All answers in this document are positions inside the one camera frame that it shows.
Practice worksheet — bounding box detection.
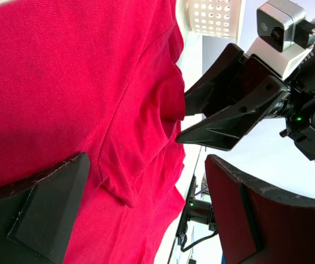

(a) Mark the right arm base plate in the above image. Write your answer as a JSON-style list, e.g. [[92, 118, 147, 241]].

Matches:
[[176, 175, 218, 252]]

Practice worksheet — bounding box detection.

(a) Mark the red t shirt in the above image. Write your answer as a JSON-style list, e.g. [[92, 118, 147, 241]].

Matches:
[[0, 1, 185, 263]]

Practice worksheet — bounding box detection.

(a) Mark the white plastic basket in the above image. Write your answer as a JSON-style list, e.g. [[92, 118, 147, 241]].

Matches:
[[186, 0, 246, 44]]

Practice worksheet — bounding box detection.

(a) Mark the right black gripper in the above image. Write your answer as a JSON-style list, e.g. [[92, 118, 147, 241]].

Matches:
[[176, 38, 315, 161]]

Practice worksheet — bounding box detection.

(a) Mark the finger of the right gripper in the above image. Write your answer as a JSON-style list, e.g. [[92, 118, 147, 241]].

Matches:
[[184, 43, 245, 116]]

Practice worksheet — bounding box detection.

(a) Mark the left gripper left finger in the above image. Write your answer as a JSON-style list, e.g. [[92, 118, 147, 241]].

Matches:
[[0, 152, 90, 263]]

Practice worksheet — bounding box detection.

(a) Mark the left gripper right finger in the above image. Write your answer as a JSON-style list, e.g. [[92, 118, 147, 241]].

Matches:
[[205, 155, 315, 263]]

